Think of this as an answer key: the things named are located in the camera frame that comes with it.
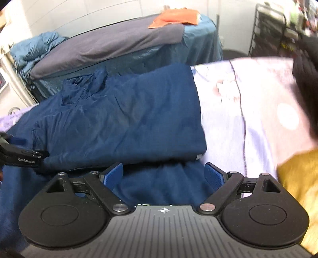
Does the navy blue padded jacket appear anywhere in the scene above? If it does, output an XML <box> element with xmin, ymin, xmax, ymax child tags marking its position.
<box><xmin>1</xmin><ymin>64</ymin><xmax>212</xmax><ymax>251</ymax></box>

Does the white appliance with panel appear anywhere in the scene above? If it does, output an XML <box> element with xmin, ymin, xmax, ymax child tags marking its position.
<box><xmin>1</xmin><ymin>48</ymin><xmax>38</xmax><ymax>117</ymax></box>

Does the purple floral bed sheet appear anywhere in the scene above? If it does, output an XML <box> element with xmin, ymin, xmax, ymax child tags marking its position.
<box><xmin>0</xmin><ymin>56</ymin><xmax>316</xmax><ymax>199</ymax></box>

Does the mustard yellow cloth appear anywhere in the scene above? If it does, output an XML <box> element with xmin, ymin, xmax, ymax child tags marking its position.
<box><xmin>277</xmin><ymin>149</ymin><xmax>317</xmax><ymax>254</ymax></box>

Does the blue crumpled duvet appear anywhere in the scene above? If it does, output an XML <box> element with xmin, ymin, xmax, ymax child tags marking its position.
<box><xmin>10</xmin><ymin>32</ymin><xmax>68</xmax><ymax>81</ymax></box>

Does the orange cloth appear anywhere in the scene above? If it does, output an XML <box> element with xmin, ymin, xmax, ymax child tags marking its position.
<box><xmin>148</xmin><ymin>8</ymin><xmax>201</xmax><ymax>29</ymax></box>

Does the black wire rack shelf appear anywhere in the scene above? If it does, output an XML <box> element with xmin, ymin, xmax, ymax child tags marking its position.
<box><xmin>248</xmin><ymin>3</ymin><xmax>307</xmax><ymax>58</ymax></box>

